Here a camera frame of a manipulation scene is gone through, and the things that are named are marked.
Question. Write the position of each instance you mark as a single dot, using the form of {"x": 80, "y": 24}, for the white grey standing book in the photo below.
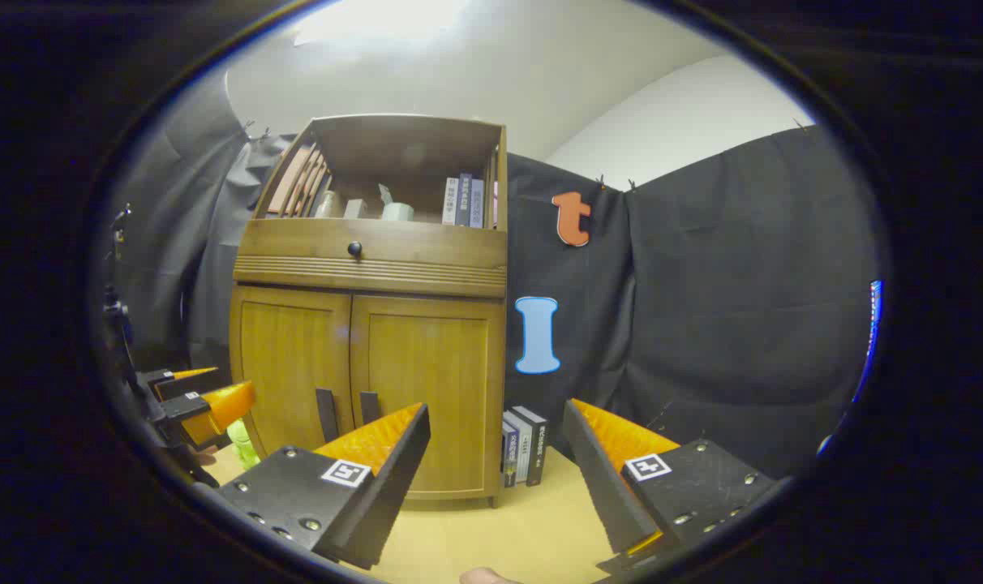
{"x": 523, "y": 446}

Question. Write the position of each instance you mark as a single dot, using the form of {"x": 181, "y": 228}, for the dark blue upright book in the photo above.
{"x": 464, "y": 200}

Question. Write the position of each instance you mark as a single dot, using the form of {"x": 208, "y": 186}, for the black backdrop cloth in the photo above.
{"x": 702, "y": 324}

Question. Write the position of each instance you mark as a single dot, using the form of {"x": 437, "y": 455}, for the small beige box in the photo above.
{"x": 355, "y": 209}

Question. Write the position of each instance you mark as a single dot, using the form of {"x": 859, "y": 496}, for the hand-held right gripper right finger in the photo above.
{"x": 597, "y": 478}

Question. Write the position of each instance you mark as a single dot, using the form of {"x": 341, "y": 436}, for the dark blue standing book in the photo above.
{"x": 508, "y": 458}

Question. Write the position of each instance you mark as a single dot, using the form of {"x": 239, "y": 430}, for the white upright book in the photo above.
{"x": 451, "y": 203}

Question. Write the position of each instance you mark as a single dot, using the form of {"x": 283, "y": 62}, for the wooden double-door shoe cabinet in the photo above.
{"x": 427, "y": 268}

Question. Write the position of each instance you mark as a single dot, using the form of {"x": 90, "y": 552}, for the stack of tan leaning books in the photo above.
{"x": 293, "y": 182}

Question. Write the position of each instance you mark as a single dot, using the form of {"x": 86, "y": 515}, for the green frog plush toy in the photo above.
{"x": 245, "y": 444}

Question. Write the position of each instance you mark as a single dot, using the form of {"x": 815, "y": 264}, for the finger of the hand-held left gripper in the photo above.
{"x": 157, "y": 381}
{"x": 185, "y": 405}

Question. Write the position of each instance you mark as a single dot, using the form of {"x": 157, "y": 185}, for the wooden shoe cabinet door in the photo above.
{"x": 285, "y": 357}
{"x": 451, "y": 381}

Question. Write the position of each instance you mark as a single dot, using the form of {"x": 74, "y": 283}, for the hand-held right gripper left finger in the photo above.
{"x": 394, "y": 478}

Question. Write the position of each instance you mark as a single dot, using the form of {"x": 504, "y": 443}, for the thin pink book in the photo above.
{"x": 495, "y": 204}

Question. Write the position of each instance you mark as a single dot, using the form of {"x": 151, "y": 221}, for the pale green mug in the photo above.
{"x": 398, "y": 212}

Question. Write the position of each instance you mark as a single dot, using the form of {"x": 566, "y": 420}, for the black standing book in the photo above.
{"x": 538, "y": 446}

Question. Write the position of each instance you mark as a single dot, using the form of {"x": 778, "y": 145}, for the black round drawer knob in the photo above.
{"x": 354, "y": 249}

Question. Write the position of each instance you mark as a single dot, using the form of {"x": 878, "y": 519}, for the wooden drawer front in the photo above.
{"x": 427, "y": 255}

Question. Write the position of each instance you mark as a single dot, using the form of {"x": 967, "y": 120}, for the grey blue upright book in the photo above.
{"x": 477, "y": 204}

